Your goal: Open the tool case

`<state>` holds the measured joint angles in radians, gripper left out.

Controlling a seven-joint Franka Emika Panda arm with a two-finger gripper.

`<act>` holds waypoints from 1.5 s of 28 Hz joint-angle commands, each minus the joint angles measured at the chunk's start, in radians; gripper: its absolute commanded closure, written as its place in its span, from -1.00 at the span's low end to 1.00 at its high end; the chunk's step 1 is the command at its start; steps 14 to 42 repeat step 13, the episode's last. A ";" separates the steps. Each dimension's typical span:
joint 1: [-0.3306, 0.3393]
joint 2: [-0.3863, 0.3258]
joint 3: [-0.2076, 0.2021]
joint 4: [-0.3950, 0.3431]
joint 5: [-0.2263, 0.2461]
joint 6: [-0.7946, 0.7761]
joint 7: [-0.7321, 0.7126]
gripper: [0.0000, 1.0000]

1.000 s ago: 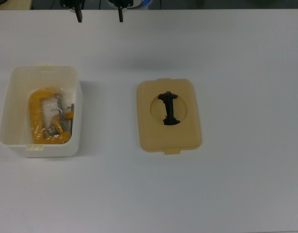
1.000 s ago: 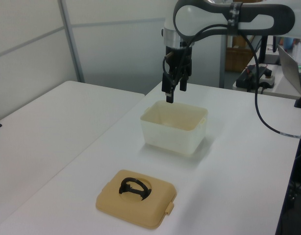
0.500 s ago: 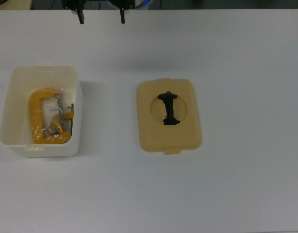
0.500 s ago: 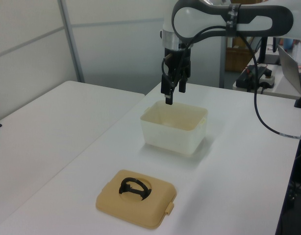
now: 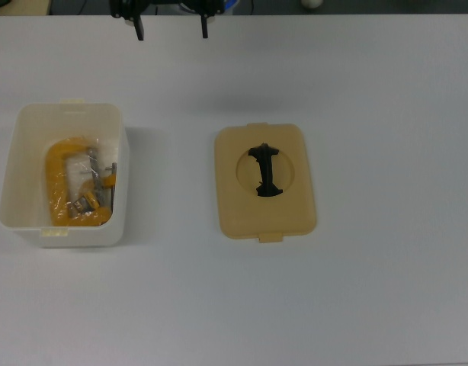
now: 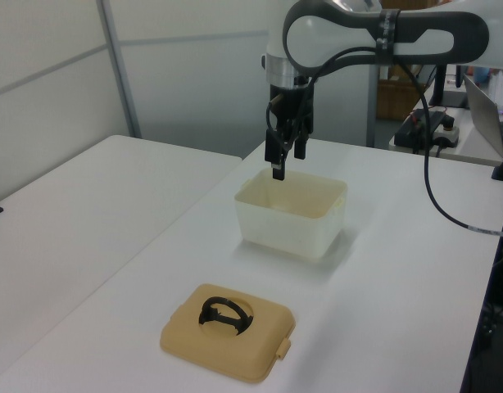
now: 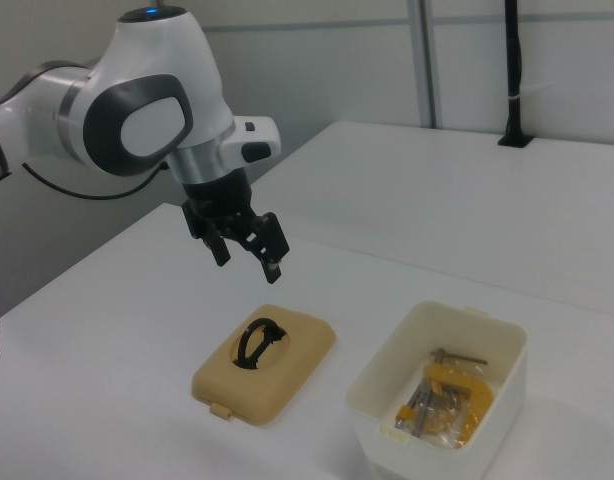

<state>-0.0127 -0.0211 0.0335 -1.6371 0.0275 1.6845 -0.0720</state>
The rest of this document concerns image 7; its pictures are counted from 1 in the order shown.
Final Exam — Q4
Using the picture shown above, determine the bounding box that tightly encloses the black clamp-on pole mount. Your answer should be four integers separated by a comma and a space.
496, 0, 534, 149

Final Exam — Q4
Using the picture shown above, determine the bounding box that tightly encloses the yellow C-clamp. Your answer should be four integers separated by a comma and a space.
394, 347, 496, 446

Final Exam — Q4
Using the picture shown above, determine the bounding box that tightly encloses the grey partition post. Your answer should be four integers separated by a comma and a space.
405, 0, 444, 129

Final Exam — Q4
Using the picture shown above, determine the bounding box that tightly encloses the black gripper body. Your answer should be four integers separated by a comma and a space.
179, 168, 256, 242

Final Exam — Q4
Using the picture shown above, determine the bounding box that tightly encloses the tan tool case lid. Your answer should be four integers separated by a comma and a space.
191, 303, 338, 428

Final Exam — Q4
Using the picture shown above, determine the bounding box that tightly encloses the white plastic case box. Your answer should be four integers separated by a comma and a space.
345, 299, 530, 464

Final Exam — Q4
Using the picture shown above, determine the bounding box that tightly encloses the clear plastic bag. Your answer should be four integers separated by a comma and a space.
395, 357, 504, 450

